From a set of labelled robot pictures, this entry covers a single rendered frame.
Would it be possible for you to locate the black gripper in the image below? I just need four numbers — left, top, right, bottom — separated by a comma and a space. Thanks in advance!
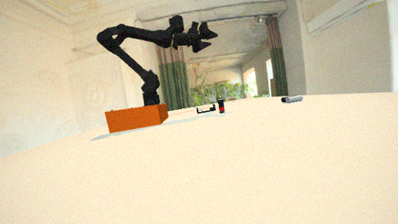
186, 22, 218, 53

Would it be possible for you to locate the black cylindrical battery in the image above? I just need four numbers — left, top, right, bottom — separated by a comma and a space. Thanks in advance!
217, 97, 225, 113

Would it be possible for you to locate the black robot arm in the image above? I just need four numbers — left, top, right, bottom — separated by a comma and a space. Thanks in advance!
97, 15, 187, 106

